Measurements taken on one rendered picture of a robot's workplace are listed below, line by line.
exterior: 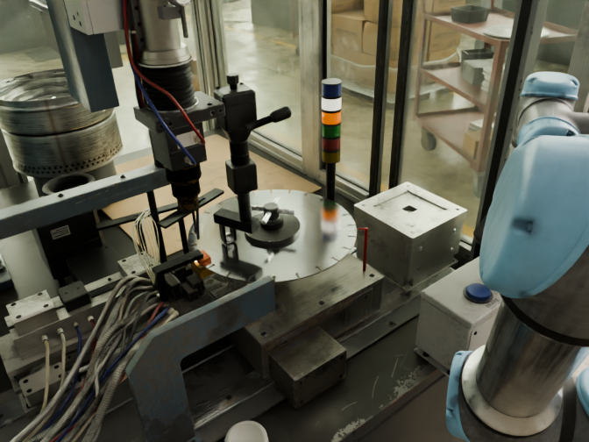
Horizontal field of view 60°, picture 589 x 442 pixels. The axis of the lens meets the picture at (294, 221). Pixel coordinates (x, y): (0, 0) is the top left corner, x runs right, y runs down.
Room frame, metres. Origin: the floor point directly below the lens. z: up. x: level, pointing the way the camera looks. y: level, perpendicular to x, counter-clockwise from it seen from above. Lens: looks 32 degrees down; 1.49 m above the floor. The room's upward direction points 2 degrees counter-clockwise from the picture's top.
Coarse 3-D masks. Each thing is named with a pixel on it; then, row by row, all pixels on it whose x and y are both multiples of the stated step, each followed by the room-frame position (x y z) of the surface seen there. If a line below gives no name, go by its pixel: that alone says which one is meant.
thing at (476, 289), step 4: (472, 284) 0.71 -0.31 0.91; (476, 284) 0.71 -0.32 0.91; (480, 284) 0.71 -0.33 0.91; (468, 288) 0.70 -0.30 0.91; (472, 288) 0.70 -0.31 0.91; (476, 288) 0.70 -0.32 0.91; (480, 288) 0.70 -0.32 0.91; (484, 288) 0.70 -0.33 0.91; (468, 292) 0.69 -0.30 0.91; (472, 292) 0.69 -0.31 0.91; (476, 292) 0.69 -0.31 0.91; (480, 292) 0.69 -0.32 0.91; (484, 292) 0.69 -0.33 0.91; (488, 292) 0.68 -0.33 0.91; (472, 296) 0.68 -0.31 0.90; (476, 296) 0.68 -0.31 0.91; (480, 296) 0.67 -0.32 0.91; (484, 296) 0.67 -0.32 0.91; (488, 296) 0.68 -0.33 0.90; (480, 300) 0.67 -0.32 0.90; (484, 300) 0.67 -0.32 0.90
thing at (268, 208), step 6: (276, 198) 0.88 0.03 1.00; (270, 204) 0.85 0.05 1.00; (276, 204) 0.85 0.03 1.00; (258, 210) 0.85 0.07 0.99; (264, 210) 0.84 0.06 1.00; (270, 210) 0.83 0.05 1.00; (276, 210) 0.84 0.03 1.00; (282, 210) 0.84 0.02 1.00; (288, 210) 0.83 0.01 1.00; (294, 210) 0.83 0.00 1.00; (264, 216) 0.84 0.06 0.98; (270, 216) 0.83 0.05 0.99; (276, 216) 0.84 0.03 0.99; (264, 222) 0.80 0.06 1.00
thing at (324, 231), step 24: (264, 192) 1.00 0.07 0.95; (312, 216) 0.89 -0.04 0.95; (336, 216) 0.89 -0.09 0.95; (192, 240) 0.82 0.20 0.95; (216, 240) 0.81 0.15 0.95; (240, 240) 0.81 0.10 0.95; (312, 240) 0.80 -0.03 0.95; (336, 240) 0.80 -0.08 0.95; (216, 264) 0.74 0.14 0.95; (240, 264) 0.73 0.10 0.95; (264, 264) 0.73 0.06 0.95; (288, 264) 0.73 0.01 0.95; (312, 264) 0.73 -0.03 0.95
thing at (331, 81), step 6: (330, 78) 1.14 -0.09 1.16; (324, 84) 1.10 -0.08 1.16; (330, 84) 1.10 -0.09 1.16; (336, 84) 1.10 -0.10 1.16; (324, 90) 1.10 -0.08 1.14; (330, 90) 1.10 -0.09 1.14; (336, 90) 1.10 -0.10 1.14; (324, 96) 1.10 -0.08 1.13; (330, 96) 1.10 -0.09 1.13; (336, 96) 1.10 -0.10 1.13
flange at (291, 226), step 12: (252, 216) 0.88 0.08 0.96; (288, 216) 0.88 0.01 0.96; (264, 228) 0.83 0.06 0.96; (276, 228) 0.83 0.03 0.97; (288, 228) 0.83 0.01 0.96; (300, 228) 0.84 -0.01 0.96; (252, 240) 0.80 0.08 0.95; (264, 240) 0.79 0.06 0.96; (276, 240) 0.79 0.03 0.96; (288, 240) 0.80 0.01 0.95
